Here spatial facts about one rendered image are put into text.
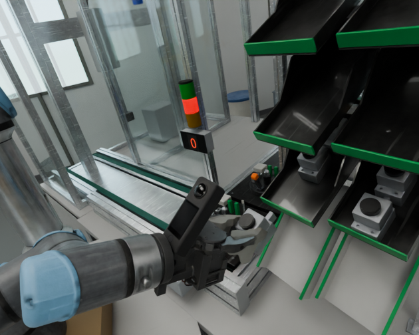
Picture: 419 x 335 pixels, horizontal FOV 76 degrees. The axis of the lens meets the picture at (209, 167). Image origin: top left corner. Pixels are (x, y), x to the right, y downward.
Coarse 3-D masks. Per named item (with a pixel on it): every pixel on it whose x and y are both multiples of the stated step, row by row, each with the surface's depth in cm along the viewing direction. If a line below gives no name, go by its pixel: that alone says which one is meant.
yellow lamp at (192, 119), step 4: (196, 112) 91; (188, 116) 91; (192, 116) 90; (196, 116) 91; (188, 120) 92; (192, 120) 91; (196, 120) 91; (200, 120) 93; (188, 124) 93; (192, 124) 92; (196, 124) 92; (200, 124) 93
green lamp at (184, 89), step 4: (180, 84) 86; (184, 84) 85; (188, 84) 86; (192, 84) 86; (180, 88) 87; (184, 88) 86; (188, 88) 86; (192, 88) 87; (180, 92) 88; (184, 92) 87; (188, 92) 87; (192, 92) 87; (184, 96) 87; (188, 96) 87; (192, 96) 88
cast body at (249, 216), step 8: (248, 208) 51; (248, 216) 49; (256, 216) 49; (272, 216) 52; (240, 224) 48; (248, 224) 48; (256, 224) 48; (264, 224) 48; (272, 224) 50; (272, 232) 51; (264, 240) 50; (256, 248) 49
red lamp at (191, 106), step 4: (184, 100) 88; (188, 100) 88; (192, 100) 88; (196, 100) 89; (184, 104) 89; (188, 104) 88; (192, 104) 89; (196, 104) 90; (184, 108) 90; (188, 108) 89; (192, 108) 89; (196, 108) 90; (188, 112) 90; (192, 112) 90
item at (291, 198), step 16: (288, 160) 62; (336, 160) 59; (352, 160) 54; (288, 176) 62; (336, 176) 56; (272, 192) 62; (288, 192) 60; (304, 192) 58; (320, 192) 56; (336, 192) 54; (288, 208) 57; (304, 208) 55; (320, 208) 51
